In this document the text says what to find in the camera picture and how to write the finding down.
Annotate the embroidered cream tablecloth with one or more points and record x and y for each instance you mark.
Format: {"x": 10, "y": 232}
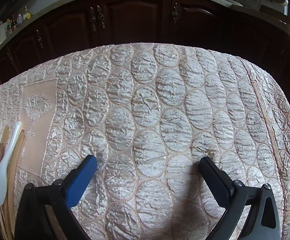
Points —
{"x": 147, "y": 120}

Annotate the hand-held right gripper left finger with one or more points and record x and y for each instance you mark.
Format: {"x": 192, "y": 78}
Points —
{"x": 82, "y": 180}

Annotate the wooden chopstick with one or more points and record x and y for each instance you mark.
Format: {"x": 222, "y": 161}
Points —
{"x": 19, "y": 155}
{"x": 2, "y": 220}
{"x": 16, "y": 150}
{"x": 2, "y": 142}

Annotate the group of condiment bottles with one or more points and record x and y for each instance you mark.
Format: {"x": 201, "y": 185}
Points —
{"x": 17, "y": 20}

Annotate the dark wooden kitchen cabinets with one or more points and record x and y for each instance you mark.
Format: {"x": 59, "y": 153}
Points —
{"x": 135, "y": 17}

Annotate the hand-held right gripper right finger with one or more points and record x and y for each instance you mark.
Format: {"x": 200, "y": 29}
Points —
{"x": 215, "y": 180}

